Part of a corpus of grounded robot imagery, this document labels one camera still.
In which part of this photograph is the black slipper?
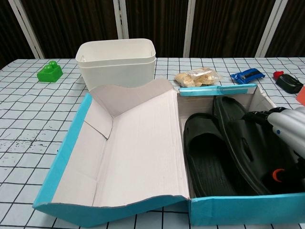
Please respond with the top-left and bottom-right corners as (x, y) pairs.
(183, 113), (239, 198)
(213, 96), (298, 195)

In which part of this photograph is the white plastic bin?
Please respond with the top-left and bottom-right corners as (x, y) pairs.
(75, 38), (157, 88)

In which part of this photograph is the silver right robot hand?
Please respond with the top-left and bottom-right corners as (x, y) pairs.
(243, 106), (305, 189)

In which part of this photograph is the green toy block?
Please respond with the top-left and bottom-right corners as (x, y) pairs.
(37, 61), (63, 83)

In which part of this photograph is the orange cube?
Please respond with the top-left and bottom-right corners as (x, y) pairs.
(296, 86), (305, 105)

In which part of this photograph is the blue snack packet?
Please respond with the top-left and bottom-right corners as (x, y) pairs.
(230, 68), (265, 84)

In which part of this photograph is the black bottle red cap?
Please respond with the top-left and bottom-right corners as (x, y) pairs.
(273, 71), (304, 94)

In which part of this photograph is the black folding screen white frame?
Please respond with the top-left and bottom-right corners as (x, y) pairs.
(0, 0), (305, 69)

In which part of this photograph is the blue and white shoe box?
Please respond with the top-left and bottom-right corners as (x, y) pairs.
(32, 79), (305, 226)

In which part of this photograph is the checked tablecloth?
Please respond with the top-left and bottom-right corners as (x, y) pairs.
(0, 56), (305, 229)

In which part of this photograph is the clear bag of nuts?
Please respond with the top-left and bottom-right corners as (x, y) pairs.
(173, 67), (224, 87)

